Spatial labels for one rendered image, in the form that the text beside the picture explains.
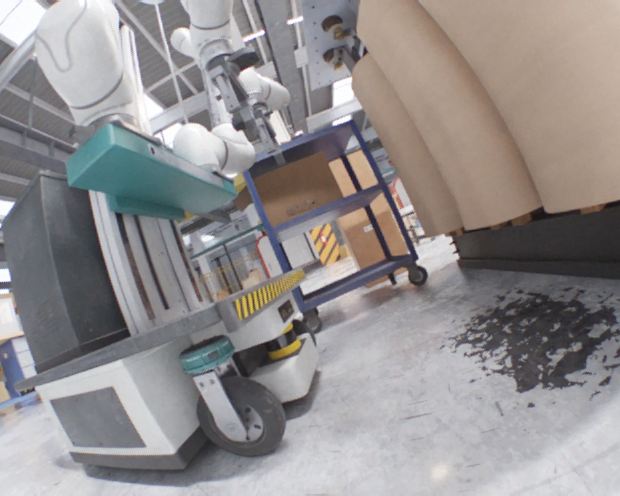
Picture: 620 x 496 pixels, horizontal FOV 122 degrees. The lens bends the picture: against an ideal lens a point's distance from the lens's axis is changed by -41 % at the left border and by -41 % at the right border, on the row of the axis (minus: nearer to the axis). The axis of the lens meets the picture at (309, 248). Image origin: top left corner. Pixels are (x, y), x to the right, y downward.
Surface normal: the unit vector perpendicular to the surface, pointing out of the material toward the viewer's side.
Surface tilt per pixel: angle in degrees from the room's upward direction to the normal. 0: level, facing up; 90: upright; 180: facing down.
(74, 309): 90
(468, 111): 90
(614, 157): 90
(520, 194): 90
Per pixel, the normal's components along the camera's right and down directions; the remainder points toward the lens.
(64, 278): 0.91, -0.40
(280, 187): 0.04, -0.07
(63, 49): 0.43, 0.82
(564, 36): -0.82, 0.33
